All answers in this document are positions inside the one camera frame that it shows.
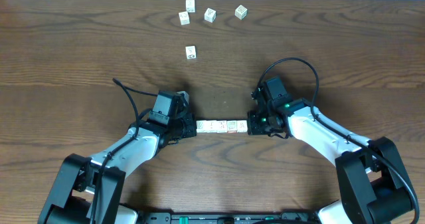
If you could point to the wooden block green side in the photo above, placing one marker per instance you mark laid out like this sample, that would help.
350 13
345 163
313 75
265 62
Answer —
201 126

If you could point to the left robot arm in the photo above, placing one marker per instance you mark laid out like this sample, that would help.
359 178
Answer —
89 189

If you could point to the wooden block soccer ball yellow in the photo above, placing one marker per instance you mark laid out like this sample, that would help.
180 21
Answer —
191 52

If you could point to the wooden block far back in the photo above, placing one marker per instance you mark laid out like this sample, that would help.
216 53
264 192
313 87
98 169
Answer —
190 6

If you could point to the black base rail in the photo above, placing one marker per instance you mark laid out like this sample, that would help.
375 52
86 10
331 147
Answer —
230 218

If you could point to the wooden block blue side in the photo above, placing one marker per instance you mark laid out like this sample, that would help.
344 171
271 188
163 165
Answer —
221 126
211 126

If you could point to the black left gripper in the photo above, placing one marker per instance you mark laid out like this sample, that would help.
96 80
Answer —
190 125

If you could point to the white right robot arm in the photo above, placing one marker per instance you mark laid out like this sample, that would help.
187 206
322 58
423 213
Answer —
373 182

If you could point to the wooden block letter A green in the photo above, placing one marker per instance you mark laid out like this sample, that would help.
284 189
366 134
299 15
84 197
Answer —
241 126

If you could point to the wooden block number 3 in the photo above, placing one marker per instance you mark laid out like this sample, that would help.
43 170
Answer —
210 15

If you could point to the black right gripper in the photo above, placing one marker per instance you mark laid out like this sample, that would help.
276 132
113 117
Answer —
254 128

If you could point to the wooden block snail letter Y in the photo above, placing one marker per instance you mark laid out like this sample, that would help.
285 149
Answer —
232 126

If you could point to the wooden block red M side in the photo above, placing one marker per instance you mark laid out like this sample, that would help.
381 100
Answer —
184 18

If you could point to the wooden block number 6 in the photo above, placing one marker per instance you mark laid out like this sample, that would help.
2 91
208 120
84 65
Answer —
241 12

